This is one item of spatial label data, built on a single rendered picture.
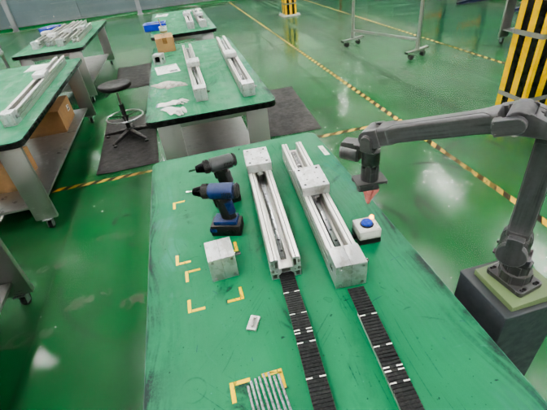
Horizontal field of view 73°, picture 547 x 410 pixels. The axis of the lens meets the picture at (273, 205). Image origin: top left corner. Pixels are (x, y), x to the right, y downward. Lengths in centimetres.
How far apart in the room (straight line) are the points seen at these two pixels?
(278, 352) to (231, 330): 16
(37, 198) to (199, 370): 243
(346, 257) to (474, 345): 40
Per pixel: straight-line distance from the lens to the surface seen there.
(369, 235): 135
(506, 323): 128
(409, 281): 127
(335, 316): 115
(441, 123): 106
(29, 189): 326
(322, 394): 99
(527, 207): 113
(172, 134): 280
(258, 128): 285
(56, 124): 467
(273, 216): 142
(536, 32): 403
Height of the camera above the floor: 169
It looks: 35 degrees down
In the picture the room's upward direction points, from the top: 7 degrees counter-clockwise
